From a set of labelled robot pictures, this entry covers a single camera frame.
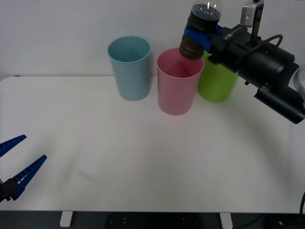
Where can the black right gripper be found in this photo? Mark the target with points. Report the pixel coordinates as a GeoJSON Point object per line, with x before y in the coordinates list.
{"type": "Point", "coordinates": [232, 50]}

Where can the clear bottle with dark liquid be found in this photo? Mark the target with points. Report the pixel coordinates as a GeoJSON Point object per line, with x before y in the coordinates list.
{"type": "Point", "coordinates": [202, 21]}

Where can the pale blue plastic bin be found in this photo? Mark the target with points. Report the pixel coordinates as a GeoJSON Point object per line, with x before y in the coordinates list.
{"type": "Point", "coordinates": [132, 78]}

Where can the green plastic bin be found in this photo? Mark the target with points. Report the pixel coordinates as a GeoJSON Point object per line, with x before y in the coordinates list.
{"type": "Point", "coordinates": [215, 83]}

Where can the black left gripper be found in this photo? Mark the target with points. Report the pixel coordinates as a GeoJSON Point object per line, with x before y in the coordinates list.
{"type": "Point", "coordinates": [1, 193]}

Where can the white table leg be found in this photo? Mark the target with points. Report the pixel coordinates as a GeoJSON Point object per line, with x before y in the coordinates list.
{"type": "Point", "coordinates": [66, 219]}
{"type": "Point", "coordinates": [226, 220]}

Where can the pink plastic bin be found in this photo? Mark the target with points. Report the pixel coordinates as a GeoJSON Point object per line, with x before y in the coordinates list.
{"type": "Point", "coordinates": [175, 95]}

